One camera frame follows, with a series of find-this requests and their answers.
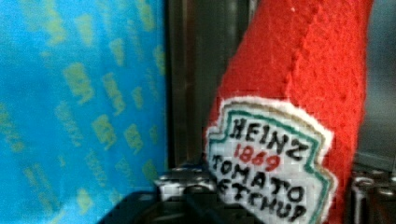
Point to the red plush ketchup bottle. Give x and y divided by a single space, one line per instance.
284 126

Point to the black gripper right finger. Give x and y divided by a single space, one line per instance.
373 198

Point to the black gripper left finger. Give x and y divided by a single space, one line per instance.
174 183

